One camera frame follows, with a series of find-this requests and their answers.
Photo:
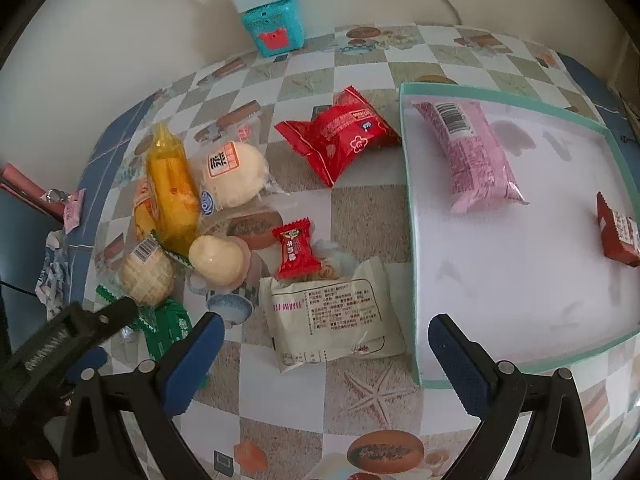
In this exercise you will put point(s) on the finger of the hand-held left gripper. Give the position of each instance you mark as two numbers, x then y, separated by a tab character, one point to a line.
117	314
92	361

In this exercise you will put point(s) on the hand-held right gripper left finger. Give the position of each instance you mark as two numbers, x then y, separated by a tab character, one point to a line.
196	360

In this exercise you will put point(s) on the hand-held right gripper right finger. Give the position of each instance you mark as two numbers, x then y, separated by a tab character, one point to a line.
460	365

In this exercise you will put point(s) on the green snack packet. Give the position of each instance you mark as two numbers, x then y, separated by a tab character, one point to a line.
167	330

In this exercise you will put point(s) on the round waffle-pattern cake packet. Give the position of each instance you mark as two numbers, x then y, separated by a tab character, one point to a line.
147	275

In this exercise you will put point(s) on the pale yellow pudding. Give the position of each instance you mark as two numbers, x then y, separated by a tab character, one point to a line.
217	260

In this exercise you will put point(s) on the white tray with teal rim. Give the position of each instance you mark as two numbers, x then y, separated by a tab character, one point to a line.
525	270

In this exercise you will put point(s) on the beige snack packet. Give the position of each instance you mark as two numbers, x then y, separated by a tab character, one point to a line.
330	315

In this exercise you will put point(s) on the crumpled printed paper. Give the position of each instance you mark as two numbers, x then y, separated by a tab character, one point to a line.
50	270

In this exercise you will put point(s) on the orange snack packet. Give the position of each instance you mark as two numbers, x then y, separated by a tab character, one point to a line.
142	210

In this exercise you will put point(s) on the small pink wrapper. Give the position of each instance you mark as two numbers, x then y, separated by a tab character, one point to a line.
74	210

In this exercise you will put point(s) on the long yellow cake packet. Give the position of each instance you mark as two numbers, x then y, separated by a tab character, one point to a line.
172	190

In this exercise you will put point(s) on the small red candy packet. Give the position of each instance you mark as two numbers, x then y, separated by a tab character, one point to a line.
294	250

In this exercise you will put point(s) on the clear wrapped white snack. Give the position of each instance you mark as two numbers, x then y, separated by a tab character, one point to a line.
340	260

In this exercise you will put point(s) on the dark red stick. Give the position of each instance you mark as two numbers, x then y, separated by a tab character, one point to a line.
25	180

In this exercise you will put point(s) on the round white bun packet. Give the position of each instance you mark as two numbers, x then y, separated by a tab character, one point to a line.
240	175

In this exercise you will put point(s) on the checkered printed tablecloth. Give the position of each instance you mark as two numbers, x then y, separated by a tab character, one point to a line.
320	220

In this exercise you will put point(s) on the pink snack packet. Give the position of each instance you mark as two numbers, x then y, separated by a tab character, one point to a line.
475	160

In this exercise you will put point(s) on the small dark red snack box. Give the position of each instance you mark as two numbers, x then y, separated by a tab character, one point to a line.
617	230

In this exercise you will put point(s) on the large red snack packet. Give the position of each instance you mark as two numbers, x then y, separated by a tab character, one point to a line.
340	135

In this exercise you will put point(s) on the teal box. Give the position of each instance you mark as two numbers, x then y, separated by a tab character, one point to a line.
272	27

